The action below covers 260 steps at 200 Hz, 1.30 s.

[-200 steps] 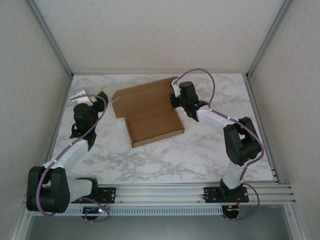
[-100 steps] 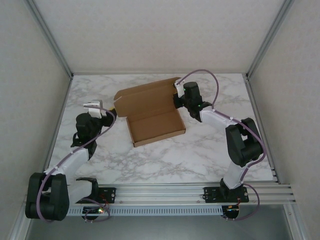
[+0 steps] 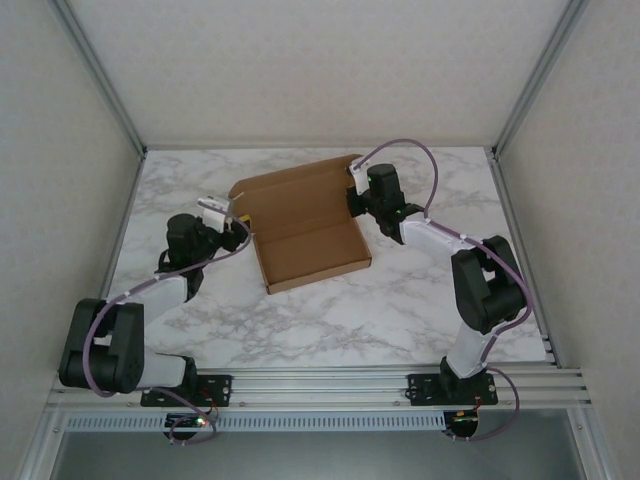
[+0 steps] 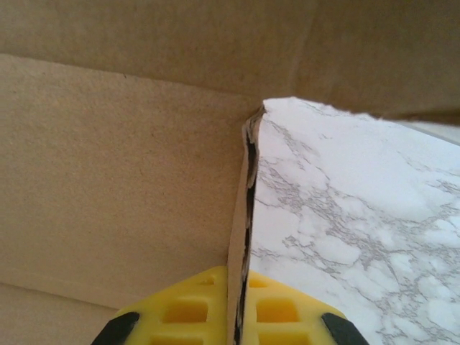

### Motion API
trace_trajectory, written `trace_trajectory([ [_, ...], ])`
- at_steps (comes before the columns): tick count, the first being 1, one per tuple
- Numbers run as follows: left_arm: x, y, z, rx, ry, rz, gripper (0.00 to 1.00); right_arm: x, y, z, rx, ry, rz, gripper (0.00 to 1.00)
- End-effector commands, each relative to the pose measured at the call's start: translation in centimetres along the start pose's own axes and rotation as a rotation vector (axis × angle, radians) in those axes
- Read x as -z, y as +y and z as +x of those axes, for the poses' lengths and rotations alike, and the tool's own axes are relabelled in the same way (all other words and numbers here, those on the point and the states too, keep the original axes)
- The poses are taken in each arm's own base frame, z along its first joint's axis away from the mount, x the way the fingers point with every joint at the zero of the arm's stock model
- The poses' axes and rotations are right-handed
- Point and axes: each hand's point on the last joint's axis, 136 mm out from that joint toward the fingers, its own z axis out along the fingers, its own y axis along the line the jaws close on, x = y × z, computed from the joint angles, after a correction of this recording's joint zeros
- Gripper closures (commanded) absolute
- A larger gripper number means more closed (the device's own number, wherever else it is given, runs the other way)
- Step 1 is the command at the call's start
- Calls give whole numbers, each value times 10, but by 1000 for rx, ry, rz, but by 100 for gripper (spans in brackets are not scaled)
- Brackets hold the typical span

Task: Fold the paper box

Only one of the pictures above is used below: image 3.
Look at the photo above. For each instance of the thin aluminium table edge rail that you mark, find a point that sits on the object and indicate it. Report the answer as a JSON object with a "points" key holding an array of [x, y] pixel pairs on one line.
{"points": [[320, 147]]}

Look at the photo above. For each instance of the aluminium table side rail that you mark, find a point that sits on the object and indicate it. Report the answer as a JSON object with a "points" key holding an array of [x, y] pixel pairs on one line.
{"points": [[501, 185], [118, 240]]}

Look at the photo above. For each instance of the aluminium frame post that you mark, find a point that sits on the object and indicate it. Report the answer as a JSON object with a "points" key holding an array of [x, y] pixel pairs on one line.
{"points": [[103, 75], [536, 75]]}

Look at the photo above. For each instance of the brown cardboard box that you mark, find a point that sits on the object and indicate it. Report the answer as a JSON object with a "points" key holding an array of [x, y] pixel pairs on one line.
{"points": [[310, 245]]}

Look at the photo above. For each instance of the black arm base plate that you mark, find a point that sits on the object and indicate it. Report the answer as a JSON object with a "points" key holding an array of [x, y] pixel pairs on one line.
{"points": [[220, 385], [422, 387]]}

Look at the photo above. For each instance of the wide aluminium mounting rail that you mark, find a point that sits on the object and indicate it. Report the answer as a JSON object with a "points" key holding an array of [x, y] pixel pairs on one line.
{"points": [[320, 387]]}

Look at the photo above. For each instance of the short aluminium frame leg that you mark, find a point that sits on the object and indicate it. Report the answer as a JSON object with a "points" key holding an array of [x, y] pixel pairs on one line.
{"points": [[40, 445], [595, 450]]}

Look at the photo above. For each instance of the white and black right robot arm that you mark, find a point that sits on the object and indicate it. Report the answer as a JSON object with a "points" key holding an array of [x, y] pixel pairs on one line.
{"points": [[430, 237]]}

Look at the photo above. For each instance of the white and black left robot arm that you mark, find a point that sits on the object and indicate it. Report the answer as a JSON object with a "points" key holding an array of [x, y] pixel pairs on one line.
{"points": [[165, 295]]}

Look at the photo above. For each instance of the grey metal shelf panel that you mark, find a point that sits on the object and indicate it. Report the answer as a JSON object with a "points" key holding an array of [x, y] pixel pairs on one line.
{"points": [[320, 457]]}

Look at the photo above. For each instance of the small controller circuit board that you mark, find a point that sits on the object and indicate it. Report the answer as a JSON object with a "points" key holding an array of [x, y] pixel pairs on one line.
{"points": [[462, 422], [187, 423]]}

